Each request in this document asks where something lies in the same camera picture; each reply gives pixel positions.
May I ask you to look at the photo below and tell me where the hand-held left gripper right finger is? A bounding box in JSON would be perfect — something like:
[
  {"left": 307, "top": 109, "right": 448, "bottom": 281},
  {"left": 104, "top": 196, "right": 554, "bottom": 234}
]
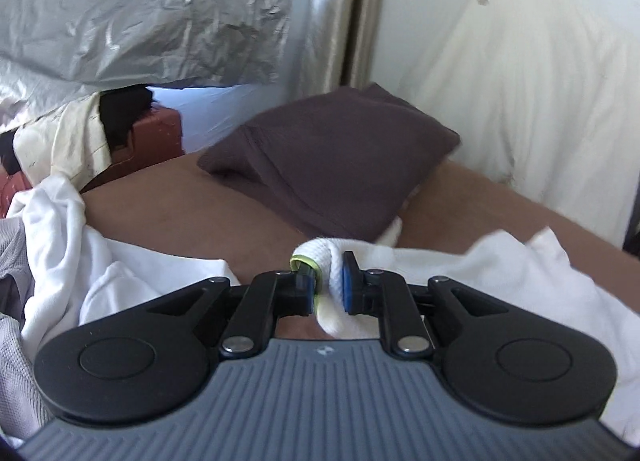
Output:
[{"left": 340, "top": 251, "right": 507, "bottom": 360}]

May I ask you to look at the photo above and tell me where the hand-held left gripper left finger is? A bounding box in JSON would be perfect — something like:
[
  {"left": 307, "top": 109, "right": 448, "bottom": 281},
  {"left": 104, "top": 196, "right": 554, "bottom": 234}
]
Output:
[{"left": 145, "top": 268, "right": 321, "bottom": 360}]

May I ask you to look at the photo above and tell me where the cream folded towel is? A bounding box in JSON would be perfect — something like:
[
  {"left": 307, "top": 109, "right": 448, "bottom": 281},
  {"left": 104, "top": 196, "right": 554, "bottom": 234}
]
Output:
[{"left": 381, "top": 191, "right": 426, "bottom": 247}]

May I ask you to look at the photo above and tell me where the dark brown folded towel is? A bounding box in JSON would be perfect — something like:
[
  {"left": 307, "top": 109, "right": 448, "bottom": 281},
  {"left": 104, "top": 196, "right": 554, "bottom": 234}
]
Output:
[{"left": 197, "top": 83, "right": 462, "bottom": 243}]

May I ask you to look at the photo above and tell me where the red-brown box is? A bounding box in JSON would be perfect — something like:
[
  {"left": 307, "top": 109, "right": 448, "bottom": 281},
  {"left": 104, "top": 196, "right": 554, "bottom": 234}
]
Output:
[{"left": 107, "top": 107, "right": 187, "bottom": 176}]

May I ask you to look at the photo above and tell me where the black cloth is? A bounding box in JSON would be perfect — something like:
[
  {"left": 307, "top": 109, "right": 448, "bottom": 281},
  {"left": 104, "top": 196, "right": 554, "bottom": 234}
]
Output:
[{"left": 99, "top": 85, "right": 155, "bottom": 148}]

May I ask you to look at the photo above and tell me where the beige curtain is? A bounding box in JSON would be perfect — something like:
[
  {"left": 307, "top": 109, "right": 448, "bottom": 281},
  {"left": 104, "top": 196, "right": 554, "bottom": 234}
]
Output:
[{"left": 284, "top": 0, "right": 392, "bottom": 92}]

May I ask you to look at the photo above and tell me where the cream stained cloth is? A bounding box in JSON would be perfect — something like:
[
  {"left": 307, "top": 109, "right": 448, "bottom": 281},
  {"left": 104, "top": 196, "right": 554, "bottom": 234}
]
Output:
[{"left": 12, "top": 91, "right": 113, "bottom": 188}]

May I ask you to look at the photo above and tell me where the grey knit garment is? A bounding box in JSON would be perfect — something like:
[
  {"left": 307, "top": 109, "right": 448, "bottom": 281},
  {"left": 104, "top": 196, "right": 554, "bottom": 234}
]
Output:
[{"left": 0, "top": 217, "right": 43, "bottom": 442}]

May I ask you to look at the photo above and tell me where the silver foil sheet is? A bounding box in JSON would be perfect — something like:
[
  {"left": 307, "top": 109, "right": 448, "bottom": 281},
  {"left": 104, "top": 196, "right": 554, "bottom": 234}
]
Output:
[{"left": 0, "top": 0, "right": 307, "bottom": 132}]

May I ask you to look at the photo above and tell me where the cream cloth on wall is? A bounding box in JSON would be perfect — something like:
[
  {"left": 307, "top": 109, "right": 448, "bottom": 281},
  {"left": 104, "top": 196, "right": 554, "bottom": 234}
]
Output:
[{"left": 399, "top": 0, "right": 640, "bottom": 244}]

